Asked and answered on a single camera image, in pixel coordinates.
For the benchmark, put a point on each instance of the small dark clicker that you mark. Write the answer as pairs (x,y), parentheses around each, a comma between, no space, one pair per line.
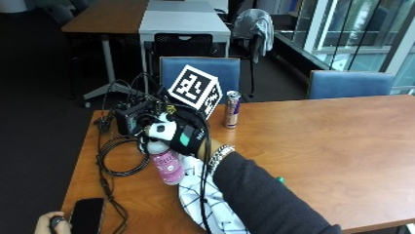
(56,222)

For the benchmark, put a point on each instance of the pink plastic bottle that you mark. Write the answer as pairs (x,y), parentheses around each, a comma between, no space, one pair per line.
(168,165)

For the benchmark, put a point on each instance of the black electronics box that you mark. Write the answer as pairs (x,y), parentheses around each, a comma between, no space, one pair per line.
(129,118)

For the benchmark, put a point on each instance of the black smartphone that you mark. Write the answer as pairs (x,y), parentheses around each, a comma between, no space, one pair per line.
(87,216)

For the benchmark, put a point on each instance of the white marker cube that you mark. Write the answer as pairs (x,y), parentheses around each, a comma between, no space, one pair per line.
(190,85)

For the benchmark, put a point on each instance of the tall drink can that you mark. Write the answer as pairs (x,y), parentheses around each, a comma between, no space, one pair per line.
(232,110)

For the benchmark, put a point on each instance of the blue upholstered chair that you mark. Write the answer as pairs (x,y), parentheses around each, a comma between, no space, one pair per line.
(350,85)
(208,73)

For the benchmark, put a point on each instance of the black mesh chair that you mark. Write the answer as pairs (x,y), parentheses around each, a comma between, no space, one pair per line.
(184,45)

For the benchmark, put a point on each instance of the white checked cloth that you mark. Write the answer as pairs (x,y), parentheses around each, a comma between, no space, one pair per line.
(216,208)

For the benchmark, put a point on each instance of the black chair under jacket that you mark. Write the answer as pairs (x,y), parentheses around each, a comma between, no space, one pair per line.
(250,71)

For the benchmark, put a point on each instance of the small green object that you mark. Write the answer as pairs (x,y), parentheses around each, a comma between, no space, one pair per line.
(279,179)

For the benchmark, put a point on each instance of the white table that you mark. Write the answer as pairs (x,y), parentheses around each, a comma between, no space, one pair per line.
(184,22)
(180,5)

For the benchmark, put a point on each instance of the brown wooden table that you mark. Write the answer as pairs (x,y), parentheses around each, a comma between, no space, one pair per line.
(105,18)

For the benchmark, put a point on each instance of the grey jacket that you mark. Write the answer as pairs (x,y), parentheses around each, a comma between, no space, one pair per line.
(257,29)

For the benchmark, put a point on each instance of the glass window wall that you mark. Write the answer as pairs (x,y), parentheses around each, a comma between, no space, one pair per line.
(358,32)

